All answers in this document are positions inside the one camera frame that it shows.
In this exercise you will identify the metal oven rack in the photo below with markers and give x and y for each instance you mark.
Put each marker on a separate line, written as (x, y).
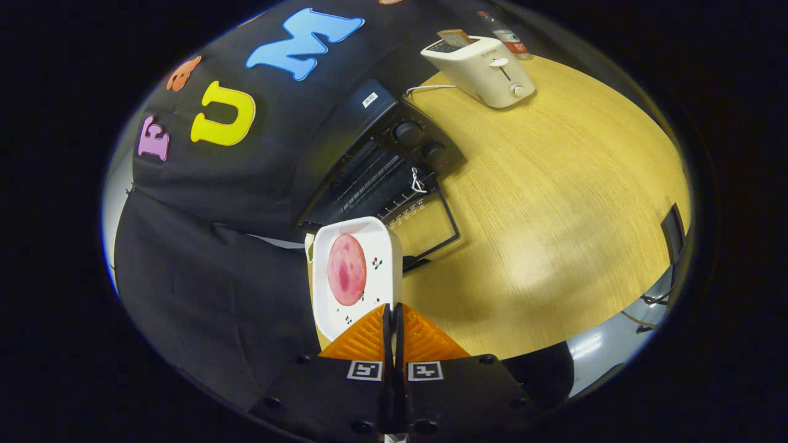
(394, 184)

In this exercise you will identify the black backdrop cloth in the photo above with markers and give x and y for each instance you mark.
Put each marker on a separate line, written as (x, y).
(203, 295)

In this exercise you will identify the white toaster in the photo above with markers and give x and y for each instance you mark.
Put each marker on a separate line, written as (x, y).
(486, 74)

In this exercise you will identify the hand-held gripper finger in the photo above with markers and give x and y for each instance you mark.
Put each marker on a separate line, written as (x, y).
(400, 381)
(387, 381)

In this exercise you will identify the brown bread slice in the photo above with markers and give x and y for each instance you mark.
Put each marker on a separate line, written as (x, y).
(457, 38)

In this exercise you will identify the black toaster oven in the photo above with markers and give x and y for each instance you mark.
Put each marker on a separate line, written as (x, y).
(345, 135)

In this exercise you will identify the pink ham slice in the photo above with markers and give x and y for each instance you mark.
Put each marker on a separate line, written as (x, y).
(346, 271)

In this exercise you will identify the white square plate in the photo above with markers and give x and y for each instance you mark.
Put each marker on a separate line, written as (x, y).
(385, 246)

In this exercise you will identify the red label water bottle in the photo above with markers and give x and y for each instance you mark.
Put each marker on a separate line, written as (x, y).
(511, 42)

